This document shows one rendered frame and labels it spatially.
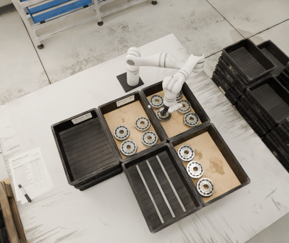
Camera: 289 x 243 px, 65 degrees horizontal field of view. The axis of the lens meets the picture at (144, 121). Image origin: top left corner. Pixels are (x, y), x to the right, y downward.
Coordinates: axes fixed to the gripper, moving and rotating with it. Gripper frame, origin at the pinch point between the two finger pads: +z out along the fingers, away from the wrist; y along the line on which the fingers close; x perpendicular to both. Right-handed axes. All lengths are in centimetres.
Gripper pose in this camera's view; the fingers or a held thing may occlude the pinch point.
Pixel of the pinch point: (167, 112)
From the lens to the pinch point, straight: 151.4
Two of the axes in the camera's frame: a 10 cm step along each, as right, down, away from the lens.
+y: -8.7, 4.5, -2.0
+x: 4.9, 7.8, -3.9
